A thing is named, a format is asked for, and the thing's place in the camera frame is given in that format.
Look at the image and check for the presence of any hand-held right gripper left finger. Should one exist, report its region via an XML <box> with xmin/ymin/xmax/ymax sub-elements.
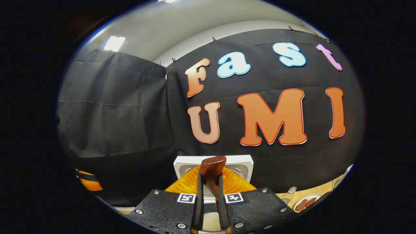
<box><xmin>126</xmin><ymin>165</ymin><xmax>204</xmax><ymax>234</ymax></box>

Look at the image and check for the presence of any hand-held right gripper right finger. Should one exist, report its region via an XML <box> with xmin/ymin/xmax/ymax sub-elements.
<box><xmin>216</xmin><ymin>166</ymin><xmax>294</xmax><ymax>234</ymax></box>

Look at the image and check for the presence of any white rice cooker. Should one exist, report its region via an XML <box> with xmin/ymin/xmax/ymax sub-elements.
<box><xmin>173</xmin><ymin>155</ymin><xmax>254</xmax><ymax>232</ymax></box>

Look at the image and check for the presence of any brown wooden spoon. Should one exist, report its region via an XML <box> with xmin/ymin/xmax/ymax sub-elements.
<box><xmin>200</xmin><ymin>155</ymin><xmax>227</xmax><ymax>202</ymax></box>

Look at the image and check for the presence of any clear plastic water bottle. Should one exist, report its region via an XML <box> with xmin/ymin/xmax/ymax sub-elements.
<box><xmin>280</xmin><ymin>186</ymin><xmax>298</xmax><ymax>204</ymax></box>

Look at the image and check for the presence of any white round plate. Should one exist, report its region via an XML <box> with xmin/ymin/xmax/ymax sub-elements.
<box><xmin>293</xmin><ymin>193</ymin><xmax>324</xmax><ymax>213</ymax></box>

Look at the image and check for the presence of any black backdrop cloth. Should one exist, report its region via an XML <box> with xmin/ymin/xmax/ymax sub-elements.
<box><xmin>57</xmin><ymin>29</ymin><xmax>366</xmax><ymax>207</ymax></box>

